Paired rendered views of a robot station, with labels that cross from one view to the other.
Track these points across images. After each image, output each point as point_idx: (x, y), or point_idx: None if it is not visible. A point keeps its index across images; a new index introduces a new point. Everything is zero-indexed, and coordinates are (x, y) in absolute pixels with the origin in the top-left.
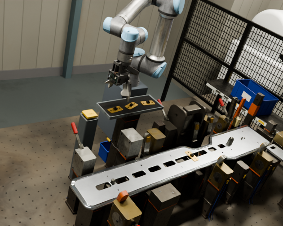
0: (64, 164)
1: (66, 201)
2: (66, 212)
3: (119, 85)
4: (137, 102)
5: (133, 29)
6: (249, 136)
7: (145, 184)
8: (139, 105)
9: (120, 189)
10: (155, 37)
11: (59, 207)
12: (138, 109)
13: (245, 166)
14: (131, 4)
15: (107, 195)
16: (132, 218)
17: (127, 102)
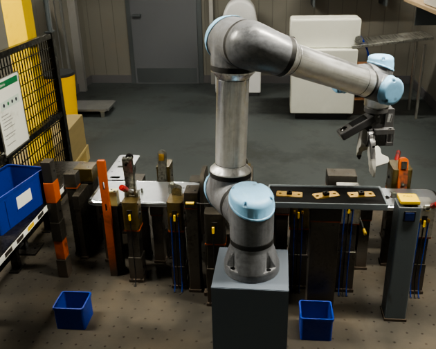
0: (405, 341)
1: (422, 290)
2: (424, 284)
3: (286, 260)
4: (307, 198)
5: (378, 55)
6: (120, 191)
7: None
8: (309, 194)
9: (387, 192)
10: (247, 127)
11: (432, 291)
12: (318, 190)
13: (194, 176)
14: (335, 57)
15: (407, 191)
16: None
17: (326, 200)
